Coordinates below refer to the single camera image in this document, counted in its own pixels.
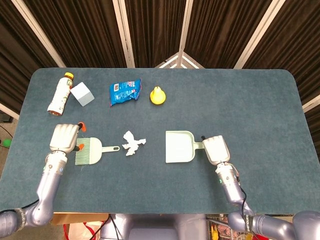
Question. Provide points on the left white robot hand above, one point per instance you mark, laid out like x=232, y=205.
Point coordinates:
x=62, y=137

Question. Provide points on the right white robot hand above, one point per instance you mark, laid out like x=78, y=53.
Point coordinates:
x=216, y=150

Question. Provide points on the mint green hand broom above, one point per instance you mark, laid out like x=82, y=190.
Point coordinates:
x=96, y=152

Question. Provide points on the mint green dustpan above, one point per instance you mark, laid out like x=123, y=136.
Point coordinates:
x=178, y=147

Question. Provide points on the white paper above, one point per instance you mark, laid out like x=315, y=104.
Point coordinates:
x=131, y=146

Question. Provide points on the left lavender robot arm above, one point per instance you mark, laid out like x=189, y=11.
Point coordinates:
x=47, y=185

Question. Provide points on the blue felt table mat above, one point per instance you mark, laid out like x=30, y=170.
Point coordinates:
x=225, y=112

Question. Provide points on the white drink bottle yellow cap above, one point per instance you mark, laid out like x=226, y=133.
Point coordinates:
x=60, y=96

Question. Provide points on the light blue cube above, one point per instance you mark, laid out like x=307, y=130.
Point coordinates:
x=83, y=96

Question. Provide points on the small black box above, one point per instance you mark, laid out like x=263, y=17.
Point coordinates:
x=6, y=118

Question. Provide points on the blue snack bag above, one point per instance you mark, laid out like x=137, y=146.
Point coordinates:
x=123, y=92

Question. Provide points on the yellow toy pear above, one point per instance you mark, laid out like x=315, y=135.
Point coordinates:
x=157, y=97

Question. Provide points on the brown cardboard box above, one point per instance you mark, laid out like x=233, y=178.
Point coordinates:
x=80, y=218

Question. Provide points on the red and white bag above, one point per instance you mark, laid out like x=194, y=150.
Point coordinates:
x=80, y=232

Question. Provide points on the lavender robot torso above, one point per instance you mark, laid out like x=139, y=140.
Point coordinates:
x=155, y=230

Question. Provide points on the brown folding screen white frames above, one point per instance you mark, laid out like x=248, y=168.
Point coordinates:
x=87, y=30

